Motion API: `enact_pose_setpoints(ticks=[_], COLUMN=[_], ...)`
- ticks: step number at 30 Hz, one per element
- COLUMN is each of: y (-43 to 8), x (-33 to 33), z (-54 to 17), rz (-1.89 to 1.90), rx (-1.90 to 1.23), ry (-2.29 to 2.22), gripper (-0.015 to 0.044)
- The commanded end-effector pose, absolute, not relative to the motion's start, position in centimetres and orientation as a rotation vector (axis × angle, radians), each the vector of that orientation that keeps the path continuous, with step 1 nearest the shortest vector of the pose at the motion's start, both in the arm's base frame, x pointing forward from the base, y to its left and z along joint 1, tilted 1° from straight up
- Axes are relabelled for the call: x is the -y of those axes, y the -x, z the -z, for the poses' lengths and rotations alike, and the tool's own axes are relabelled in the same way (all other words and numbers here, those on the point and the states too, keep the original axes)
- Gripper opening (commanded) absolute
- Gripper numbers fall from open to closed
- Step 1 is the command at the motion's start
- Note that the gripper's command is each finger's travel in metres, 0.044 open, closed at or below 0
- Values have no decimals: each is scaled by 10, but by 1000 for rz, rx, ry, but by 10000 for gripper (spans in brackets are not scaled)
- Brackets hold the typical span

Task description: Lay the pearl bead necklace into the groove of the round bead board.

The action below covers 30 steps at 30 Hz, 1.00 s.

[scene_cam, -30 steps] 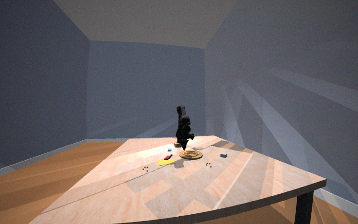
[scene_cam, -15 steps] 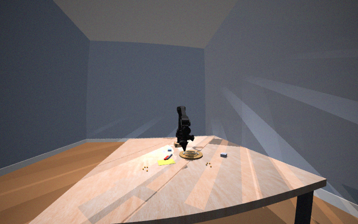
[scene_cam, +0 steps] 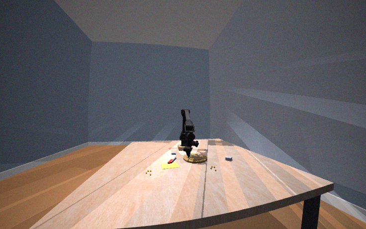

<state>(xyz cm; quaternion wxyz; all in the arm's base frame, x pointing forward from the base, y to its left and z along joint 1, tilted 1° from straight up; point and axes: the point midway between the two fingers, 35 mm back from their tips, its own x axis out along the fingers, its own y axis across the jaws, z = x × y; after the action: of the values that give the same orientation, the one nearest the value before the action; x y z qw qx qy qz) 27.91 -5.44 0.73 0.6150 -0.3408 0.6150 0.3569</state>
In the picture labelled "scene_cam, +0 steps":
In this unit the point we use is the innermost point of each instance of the tan round board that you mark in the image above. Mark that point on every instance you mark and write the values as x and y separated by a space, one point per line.
195 160

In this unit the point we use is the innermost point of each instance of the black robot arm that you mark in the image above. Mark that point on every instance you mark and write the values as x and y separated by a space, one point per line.
188 129

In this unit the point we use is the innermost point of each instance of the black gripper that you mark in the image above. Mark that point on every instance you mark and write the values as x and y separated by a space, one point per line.
188 148

